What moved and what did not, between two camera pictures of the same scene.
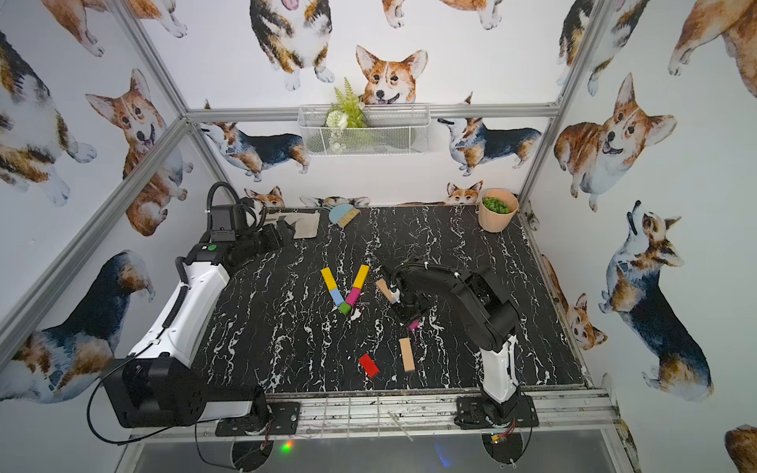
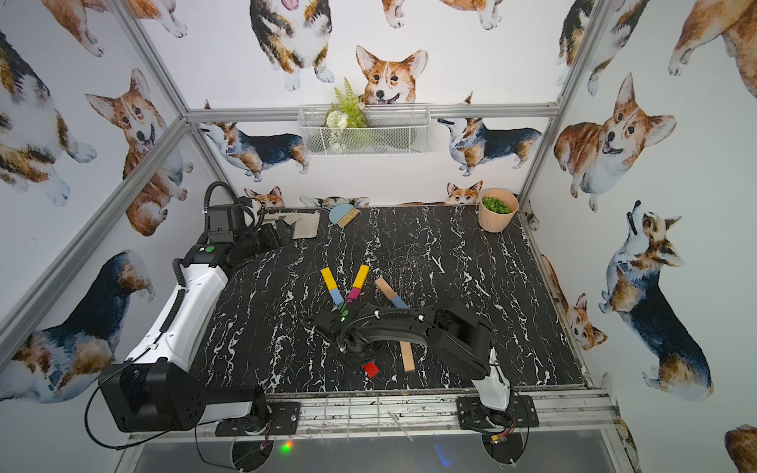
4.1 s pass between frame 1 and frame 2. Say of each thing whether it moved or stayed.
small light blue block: stayed
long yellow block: stayed
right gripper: moved
